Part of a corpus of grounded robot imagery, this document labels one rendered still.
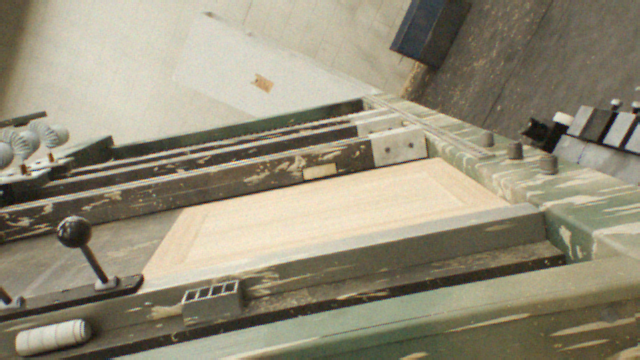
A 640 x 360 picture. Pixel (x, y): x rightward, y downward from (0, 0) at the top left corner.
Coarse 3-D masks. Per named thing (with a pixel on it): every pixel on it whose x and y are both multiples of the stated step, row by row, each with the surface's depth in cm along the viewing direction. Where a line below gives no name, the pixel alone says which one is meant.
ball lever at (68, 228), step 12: (60, 228) 71; (72, 228) 71; (84, 228) 72; (60, 240) 72; (72, 240) 71; (84, 240) 72; (84, 252) 75; (96, 264) 76; (96, 288) 79; (108, 288) 79
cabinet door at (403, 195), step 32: (288, 192) 126; (320, 192) 122; (352, 192) 116; (384, 192) 112; (416, 192) 107; (448, 192) 102; (480, 192) 99; (192, 224) 115; (224, 224) 112; (256, 224) 107; (288, 224) 103; (320, 224) 100; (352, 224) 96; (384, 224) 92; (160, 256) 99; (192, 256) 96; (224, 256) 92
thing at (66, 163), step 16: (368, 112) 188; (384, 112) 187; (32, 128) 185; (48, 128) 186; (288, 128) 190; (304, 128) 187; (320, 128) 187; (48, 144) 187; (208, 144) 189; (224, 144) 186; (240, 144) 187; (64, 160) 187; (128, 160) 189; (144, 160) 186; (160, 160) 186; (0, 176) 183; (48, 176) 186; (64, 176) 186
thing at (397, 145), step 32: (416, 128) 140; (256, 160) 141; (288, 160) 140; (320, 160) 140; (352, 160) 141; (384, 160) 141; (0, 192) 145; (96, 192) 140; (128, 192) 140; (160, 192) 140; (192, 192) 140; (224, 192) 141; (0, 224) 140; (32, 224) 140
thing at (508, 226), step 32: (416, 224) 82; (448, 224) 80; (480, 224) 78; (512, 224) 78; (544, 224) 78; (256, 256) 82; (288, 256) 80; (320, 256) 78; (352, 256) 78; (384, 256) 78; (416, 256) 79; (448, 256) 79; (160, 288) 78; (192, 288) 78; (256, 288) 78; (288, 288) 79; (32, 320) 78; (64, 320) 78; (96, 320) 78; (128, 320) 78; (0, 352) 78
